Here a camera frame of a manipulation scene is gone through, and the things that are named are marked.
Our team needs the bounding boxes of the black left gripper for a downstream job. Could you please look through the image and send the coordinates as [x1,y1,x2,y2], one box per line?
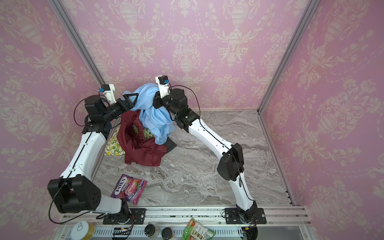
[101,93,138,123]

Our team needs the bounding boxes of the light blue cloth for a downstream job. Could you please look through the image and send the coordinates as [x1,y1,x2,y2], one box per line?
[131,83,175,145]

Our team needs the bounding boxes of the maroon shirt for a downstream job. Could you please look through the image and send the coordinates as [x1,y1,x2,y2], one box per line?
[117,111,168,167]

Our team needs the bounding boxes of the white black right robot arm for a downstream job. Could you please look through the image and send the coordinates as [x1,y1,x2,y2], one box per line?
[153,89,262,224]

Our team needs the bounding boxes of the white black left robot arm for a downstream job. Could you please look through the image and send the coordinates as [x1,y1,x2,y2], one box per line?
[47,93,139,225]

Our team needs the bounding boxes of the dark grey cloth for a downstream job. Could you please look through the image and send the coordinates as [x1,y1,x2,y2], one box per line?
[164,138,177,153]

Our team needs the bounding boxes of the lemon print cloth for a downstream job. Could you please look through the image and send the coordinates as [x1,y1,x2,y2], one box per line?
[104,127,154,156]

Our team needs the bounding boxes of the purple candy bag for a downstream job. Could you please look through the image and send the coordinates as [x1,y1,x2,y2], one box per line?
[111,174,148,205]

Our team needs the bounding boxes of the green snack packet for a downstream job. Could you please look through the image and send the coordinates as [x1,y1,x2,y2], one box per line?
[181,218,216,240]

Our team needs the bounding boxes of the black lidded jar right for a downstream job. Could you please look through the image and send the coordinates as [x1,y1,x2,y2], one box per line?
[162,227,175,240]

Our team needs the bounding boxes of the black lidded jar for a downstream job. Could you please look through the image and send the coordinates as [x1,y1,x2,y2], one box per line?
[162,227,175,240]
[145,224,160,239]

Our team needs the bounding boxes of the black lidded jar left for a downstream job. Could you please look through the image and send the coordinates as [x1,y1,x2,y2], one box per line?
[145,224,160,239]

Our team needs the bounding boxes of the small electronics board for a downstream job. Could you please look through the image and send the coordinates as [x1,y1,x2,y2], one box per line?
[112,228,132,240]

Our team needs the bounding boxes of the white lidded jar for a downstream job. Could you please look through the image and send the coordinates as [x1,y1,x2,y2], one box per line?
[70,221,96,240]

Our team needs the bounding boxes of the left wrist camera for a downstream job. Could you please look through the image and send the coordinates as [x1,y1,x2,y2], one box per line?
[99,84,116,104]

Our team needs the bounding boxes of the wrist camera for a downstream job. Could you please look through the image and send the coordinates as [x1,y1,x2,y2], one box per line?
[155,75,170,99]
[99,84,116,104]

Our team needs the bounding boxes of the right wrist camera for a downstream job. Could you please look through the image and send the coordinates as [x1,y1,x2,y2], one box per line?
[155,75,170,99]

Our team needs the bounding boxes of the left corner aluminium post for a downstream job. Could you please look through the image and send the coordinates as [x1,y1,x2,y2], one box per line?
[49,1,107,104]

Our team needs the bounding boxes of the corner aluminium post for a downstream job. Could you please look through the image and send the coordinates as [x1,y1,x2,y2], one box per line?
[258,0,321,116]
[49,1,107,104]

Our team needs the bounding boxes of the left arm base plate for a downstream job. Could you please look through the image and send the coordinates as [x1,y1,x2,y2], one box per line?
[103,208,146,225]

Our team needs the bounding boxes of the aluminium front rail frame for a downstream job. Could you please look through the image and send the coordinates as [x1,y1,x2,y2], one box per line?
[53,205,316,240]

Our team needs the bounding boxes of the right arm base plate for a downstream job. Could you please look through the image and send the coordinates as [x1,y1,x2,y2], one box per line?
[223,208,267,225]

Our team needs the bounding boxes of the right corner aluminium post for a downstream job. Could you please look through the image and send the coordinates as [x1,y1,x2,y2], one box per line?
[258,0,321,116]

